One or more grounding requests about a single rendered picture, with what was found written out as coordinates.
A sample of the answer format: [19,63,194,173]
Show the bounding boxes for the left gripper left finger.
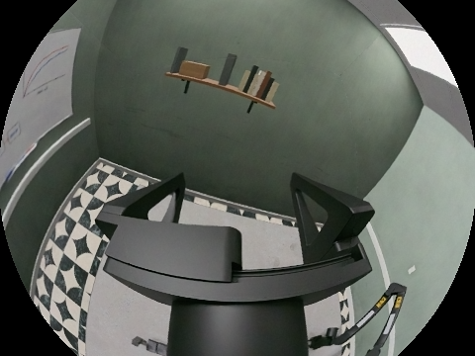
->
[100,173,186,223]

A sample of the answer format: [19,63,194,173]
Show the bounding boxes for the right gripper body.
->
[310,335,324,351]

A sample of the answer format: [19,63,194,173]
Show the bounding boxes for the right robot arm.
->
[318,282,407,356]

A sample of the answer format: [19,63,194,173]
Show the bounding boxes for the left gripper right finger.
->
[290,173,375,264]

